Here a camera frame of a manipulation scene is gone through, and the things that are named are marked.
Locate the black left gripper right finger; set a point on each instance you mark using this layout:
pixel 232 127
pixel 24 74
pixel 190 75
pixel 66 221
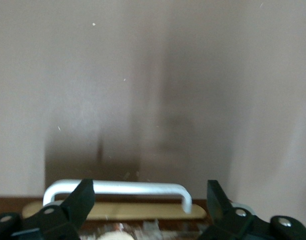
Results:
pixel 219 207

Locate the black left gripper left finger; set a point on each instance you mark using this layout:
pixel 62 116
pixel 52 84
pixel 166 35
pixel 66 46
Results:
pixel 78 202

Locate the wooden drawer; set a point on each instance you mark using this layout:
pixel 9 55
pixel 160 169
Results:
pixel 8 203

